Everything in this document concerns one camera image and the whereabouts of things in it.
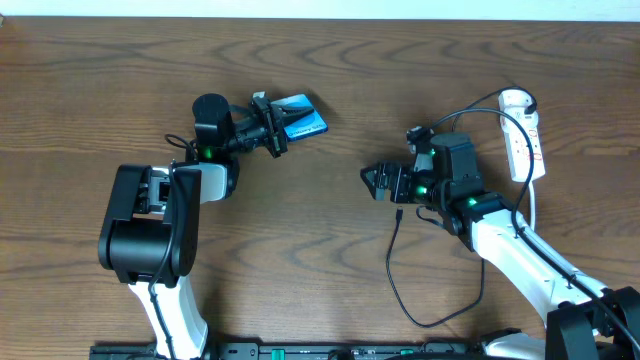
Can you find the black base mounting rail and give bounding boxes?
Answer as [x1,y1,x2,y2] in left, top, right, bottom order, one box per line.
[89,341,551,360]

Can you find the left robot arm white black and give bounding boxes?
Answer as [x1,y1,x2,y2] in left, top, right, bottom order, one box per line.
[89,92,328,359]

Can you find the white power strip cord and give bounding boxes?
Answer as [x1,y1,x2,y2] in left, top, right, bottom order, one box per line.
[527,180,537,231]

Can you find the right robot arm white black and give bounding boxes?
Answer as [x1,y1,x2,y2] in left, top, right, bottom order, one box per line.
[360,133,639,359]

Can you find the black USB charging cable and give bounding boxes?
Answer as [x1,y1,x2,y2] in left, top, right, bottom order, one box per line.
[385,86,539,330]

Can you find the white USB charger plug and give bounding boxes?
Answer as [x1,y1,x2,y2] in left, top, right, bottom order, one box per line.
[498,89,537,120]

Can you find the white power strip red switches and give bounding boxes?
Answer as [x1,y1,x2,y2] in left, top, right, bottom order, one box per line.
[500,107,546,183]

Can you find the Samsung Galaxy smartphone blue screen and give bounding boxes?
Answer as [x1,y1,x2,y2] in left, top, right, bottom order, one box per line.
[272,94,329,142]

